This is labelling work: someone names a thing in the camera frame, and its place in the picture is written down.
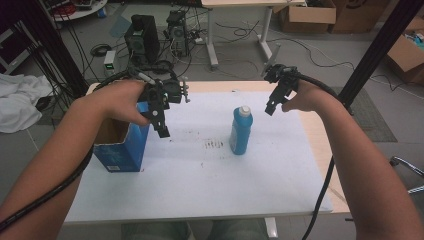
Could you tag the cardboard box with blue contents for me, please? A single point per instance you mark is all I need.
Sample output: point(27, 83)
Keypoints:
point(405, 55)

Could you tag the person's left hand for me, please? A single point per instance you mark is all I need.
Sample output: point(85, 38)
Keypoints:
point(113, 100)

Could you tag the person's right hand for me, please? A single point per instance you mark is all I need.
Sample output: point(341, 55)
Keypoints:
point(310, 98)

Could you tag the metal chair frame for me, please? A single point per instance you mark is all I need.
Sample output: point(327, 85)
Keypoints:
point(408, 168)

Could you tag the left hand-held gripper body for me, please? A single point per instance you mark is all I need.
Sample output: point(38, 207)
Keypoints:
point(161, 91)

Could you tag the white cloth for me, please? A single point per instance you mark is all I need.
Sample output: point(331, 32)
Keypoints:
point(20, 100)

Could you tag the black metal frame post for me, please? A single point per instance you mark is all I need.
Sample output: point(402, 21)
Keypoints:
point(380, 50)
point(53, 46)

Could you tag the small white device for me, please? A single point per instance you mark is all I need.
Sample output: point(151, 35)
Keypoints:
point(109, 63)

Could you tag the large cardboard box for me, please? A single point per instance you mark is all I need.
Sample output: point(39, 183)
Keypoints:
point(358, 15)

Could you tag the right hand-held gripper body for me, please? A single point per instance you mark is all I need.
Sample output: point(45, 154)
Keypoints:
point(283, 78)

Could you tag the grey computer tower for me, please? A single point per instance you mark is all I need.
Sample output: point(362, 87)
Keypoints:
point(177, 31)

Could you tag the black computer tower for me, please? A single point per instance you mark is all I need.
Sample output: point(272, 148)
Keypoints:
point(143, 40)

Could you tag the white table leg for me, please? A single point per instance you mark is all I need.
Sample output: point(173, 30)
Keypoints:
point(271, 228)

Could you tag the dark floor mat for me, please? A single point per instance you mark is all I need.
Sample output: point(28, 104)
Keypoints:
point(370, 116)

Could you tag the open cardboard box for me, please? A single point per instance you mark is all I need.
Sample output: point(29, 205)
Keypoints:
point(308, 18)

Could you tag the white-legged desk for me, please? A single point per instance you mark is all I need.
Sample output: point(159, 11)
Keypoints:
point(213, 33)

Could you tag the round white table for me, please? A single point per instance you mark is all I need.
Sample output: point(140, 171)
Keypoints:
point(83, 11)

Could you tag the blue bottle with white cap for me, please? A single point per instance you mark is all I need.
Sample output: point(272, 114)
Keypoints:
point(240, 131)

